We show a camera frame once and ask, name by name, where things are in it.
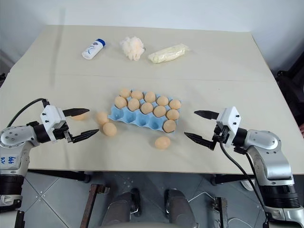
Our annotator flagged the white shoe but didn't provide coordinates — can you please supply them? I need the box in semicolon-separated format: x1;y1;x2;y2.
239;179;256;192

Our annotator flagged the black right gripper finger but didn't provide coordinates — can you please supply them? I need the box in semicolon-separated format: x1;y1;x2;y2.
193;109;219;120
183;132;217;151

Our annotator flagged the blue egg tray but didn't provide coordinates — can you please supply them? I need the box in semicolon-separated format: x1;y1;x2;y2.
107;91;183;134

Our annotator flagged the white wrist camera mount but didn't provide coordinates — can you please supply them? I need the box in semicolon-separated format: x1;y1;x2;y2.
215;106;244;146
39;105;67;141

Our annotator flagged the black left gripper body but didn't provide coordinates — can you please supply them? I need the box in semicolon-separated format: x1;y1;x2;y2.
52;123;73;143

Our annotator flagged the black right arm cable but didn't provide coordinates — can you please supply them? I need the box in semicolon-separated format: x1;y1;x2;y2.
219;139;272;223

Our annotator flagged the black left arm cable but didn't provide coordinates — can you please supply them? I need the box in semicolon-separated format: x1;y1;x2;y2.
6;97;51;129

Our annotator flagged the white plastic bottle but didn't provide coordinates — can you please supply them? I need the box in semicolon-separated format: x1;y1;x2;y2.
81;38;106;60

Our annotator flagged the black chair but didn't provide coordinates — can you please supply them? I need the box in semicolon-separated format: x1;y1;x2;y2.
276;56;304;133

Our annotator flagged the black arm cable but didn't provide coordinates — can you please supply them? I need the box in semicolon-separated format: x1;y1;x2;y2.
6;97;51;129
219;139;272;223

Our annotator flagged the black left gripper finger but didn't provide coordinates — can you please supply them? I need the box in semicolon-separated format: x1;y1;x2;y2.
62;108;91;118
71;129;100;144

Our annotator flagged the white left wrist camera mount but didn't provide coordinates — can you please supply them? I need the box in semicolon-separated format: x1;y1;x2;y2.
39;105;67;141

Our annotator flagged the white floor cable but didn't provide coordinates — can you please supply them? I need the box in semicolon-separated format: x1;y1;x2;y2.
189;190;215;205

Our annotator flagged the clear bag of yellow contents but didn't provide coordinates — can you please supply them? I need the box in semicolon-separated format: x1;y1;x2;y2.
147;43;191;65

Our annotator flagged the rusty metal post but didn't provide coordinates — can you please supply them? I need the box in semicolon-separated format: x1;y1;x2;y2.
213;196;229;228
79;183;110;228

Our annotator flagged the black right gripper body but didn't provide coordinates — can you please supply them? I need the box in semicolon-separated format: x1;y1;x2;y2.
212;125;229;145

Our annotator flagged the pale mesh bath sponge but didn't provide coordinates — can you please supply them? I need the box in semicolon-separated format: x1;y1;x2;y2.
119;36;146;61

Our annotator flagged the black table frame bar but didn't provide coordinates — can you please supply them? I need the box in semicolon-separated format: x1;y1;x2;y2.
210;174;257;185
27;169;91;184

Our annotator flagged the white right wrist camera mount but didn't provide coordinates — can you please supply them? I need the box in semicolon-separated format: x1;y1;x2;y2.
215;106;244;146

